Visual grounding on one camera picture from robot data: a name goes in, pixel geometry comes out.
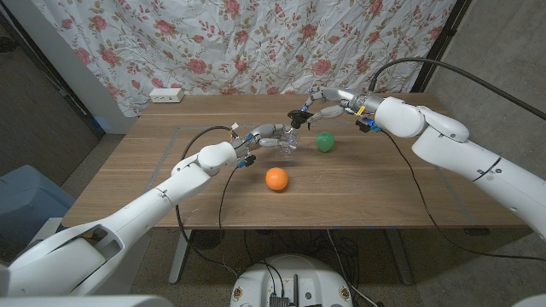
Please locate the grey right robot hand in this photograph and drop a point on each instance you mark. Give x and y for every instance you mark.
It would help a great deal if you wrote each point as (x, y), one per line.
(354, 101)

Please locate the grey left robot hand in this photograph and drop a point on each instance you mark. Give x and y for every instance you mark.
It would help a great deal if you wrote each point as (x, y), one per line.
(266, 130)

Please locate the clear spray bottle body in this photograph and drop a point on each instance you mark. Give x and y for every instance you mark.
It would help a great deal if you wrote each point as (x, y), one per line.
(290, 149)

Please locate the black spray nozzle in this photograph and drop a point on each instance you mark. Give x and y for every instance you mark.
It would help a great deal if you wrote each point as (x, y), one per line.
(297, 115)

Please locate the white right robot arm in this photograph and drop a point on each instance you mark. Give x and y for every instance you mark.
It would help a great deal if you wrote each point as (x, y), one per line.
(469, 158)

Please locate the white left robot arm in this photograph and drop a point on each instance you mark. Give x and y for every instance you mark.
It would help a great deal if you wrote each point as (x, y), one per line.
(128, 221)

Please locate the green ball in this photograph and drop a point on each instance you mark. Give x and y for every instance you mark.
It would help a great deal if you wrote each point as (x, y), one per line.
(325, 141)

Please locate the orange ball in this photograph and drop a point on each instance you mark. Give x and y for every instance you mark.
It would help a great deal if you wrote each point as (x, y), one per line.
(277, 178)

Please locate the floral rose print backdrop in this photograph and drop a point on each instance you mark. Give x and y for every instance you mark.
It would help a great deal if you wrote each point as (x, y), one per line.
(239, 42)

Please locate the white power strip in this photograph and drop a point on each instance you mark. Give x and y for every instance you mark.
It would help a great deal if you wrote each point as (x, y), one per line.
(166, 95)

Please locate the black backdrop stand pole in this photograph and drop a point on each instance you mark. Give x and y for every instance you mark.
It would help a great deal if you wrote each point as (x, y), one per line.
(441, 38)

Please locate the black round floor object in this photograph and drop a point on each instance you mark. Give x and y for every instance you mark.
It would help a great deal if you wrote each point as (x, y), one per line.
(207, 239)

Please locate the white robot torso base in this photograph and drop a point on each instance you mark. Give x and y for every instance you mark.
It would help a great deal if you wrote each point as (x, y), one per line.
(307, 277)

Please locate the white table leg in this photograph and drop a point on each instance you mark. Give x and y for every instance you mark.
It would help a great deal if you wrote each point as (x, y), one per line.
(179, 256)
(401, 260)

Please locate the white room pillar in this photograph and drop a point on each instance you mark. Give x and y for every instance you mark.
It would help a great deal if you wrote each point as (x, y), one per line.
(72, 68)

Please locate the blue grey storage bin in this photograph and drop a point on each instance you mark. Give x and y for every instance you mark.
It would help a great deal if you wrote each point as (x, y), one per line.
(30, 200)

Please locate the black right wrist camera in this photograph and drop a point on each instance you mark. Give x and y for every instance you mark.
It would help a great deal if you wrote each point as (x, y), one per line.
(366, 124)

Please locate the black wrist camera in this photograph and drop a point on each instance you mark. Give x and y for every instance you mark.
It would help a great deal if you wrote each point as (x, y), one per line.
(366, 124)
(248, 161)

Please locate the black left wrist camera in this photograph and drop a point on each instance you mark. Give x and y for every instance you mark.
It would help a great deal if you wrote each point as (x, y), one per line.
(248, 161)

